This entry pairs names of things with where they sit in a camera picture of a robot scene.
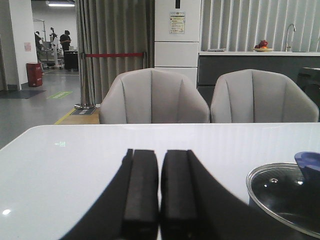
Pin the red belt barrier stanchion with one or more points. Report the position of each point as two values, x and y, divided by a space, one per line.
86 95

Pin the grey armchair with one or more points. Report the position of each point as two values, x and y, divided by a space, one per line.
153 96
258 96

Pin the white refrigerator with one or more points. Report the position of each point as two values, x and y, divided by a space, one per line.
177 36

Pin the fruit plate on counter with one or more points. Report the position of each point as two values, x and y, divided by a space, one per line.
262 47

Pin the grey kitchen counter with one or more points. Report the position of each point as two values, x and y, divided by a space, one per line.
302 67

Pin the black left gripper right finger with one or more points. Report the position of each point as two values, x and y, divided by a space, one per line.
195 206

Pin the chrome kitchen faucet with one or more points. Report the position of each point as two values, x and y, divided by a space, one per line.
289 37

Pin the red trash bin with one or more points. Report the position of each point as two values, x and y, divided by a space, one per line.
34 74

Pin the person in black clothes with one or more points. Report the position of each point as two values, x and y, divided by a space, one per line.
70 57

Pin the right grey armchair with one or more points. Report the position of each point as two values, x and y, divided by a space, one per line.
258 96

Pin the glass pot lid blue knob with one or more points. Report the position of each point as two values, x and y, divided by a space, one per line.
289 192

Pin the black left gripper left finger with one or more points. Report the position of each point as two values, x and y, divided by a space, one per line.
128 207

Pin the grey curtain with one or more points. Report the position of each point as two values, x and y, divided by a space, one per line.
114 27

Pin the left grey armchair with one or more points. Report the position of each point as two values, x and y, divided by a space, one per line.
153 96

